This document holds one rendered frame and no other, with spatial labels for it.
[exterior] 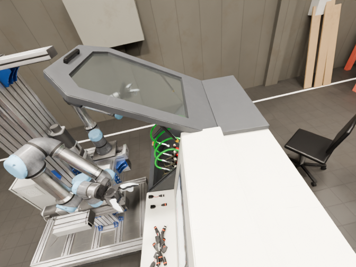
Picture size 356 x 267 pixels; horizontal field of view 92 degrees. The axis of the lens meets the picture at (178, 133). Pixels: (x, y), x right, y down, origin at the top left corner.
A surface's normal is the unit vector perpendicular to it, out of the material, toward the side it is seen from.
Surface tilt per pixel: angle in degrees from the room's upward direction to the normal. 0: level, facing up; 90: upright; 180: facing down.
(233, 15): 90
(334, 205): 0
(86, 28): 90
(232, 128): 0
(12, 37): 90
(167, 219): 0
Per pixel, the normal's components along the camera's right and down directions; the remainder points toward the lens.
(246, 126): -0.16, -0.74
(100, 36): 0.16, 0.64
